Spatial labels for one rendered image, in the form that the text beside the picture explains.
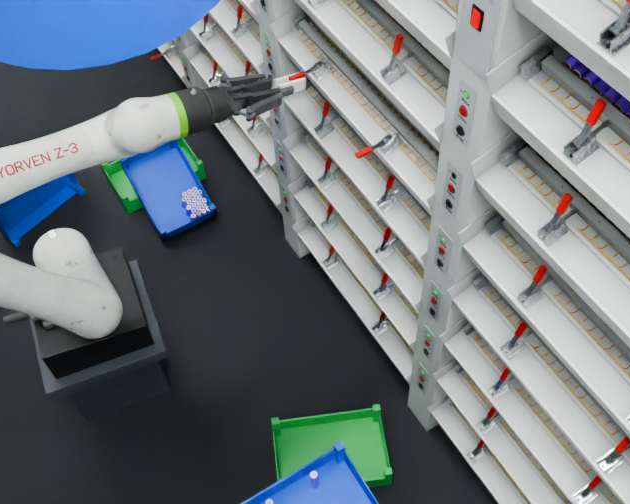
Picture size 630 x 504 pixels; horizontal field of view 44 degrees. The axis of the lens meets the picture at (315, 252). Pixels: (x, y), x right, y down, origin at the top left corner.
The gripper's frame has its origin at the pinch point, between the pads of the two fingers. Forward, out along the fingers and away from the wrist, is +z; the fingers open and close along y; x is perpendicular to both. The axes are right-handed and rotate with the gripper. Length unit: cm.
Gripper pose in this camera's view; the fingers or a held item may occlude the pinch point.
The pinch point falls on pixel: (289, 84)
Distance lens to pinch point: 173.6
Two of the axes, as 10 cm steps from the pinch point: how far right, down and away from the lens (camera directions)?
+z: 8.5, -3.3, 4.1
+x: 1.2, -6.5, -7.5
